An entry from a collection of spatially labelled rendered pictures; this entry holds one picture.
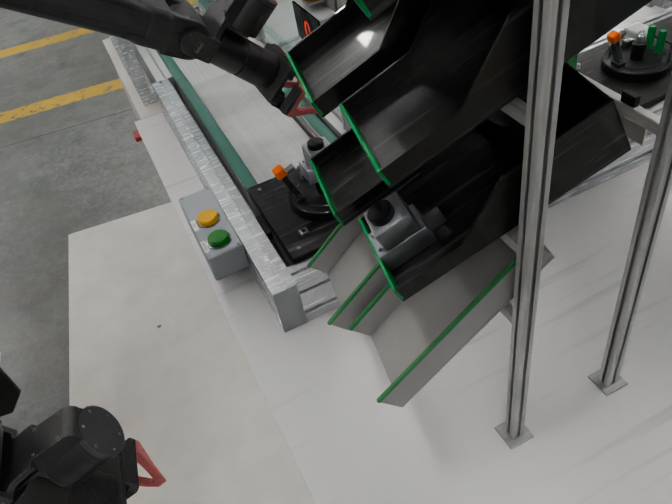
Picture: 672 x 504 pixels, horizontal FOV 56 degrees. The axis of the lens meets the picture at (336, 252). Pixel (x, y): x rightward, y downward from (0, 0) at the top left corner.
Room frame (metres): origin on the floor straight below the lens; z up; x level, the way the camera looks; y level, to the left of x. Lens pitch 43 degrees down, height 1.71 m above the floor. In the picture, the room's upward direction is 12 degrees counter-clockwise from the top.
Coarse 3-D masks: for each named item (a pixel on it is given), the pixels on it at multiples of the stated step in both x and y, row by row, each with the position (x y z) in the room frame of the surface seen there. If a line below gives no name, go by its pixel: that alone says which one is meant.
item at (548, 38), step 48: (528, 96) 0.45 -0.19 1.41; (528, 144) 0.45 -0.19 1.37; (528, 192) 0.44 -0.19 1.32; (528, 240) 0.44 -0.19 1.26; (528, 288) 0.44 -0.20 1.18; (624, 288) 0.50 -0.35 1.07; (528, 336) 0.45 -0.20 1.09; (624, 336) 0.50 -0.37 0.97; (528, 384) 0.44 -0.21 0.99; (624, 384) 0.49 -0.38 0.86; (528, 432) 0.44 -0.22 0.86
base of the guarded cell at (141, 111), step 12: (108, 48) 2.10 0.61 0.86; (120, 60) 1.99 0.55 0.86; (120, 72) 1.90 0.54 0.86; (144, 72) 1.87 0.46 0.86; (132, 84) 1.80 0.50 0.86; (132, 96) 1.73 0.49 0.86; (132, 108) 2.16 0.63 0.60; (144, 108) 1.64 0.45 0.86; (156, 108) 1.62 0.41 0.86; (132, 132) 1.89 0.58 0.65
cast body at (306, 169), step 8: (304, 144) 0.95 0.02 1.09; (312, 144) 0.93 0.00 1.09; (320, 144) 0.93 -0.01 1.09; (328, 144) 0.94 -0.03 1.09; (304, 152) 0.94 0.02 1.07; (312, 152) 0.92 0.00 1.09; (304, 160) 0.95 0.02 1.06; (304, 168) 0.92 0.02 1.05; (312, 168) 0.92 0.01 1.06; (304, 176) 0.93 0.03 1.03; (312, 176) 0.91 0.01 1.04
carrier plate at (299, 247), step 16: (288, 176) 1.03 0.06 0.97; (256, 192) 1.00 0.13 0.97; (272, 192) 0.99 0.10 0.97; (272, 208) 0.94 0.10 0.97; (288, 208) 0.93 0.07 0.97; (272, 224) 0.89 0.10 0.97; (288, 224) 0.88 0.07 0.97; (304, 224) 0.87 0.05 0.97; (320, 224) 0.86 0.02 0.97; (336, 224) 0.85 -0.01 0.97; (288, 240) 0.84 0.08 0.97; (304, 240) 0.83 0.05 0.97; (320, 240) 0.82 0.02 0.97; (288, 256) 0.82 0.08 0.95; (304, 256) 0.79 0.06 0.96
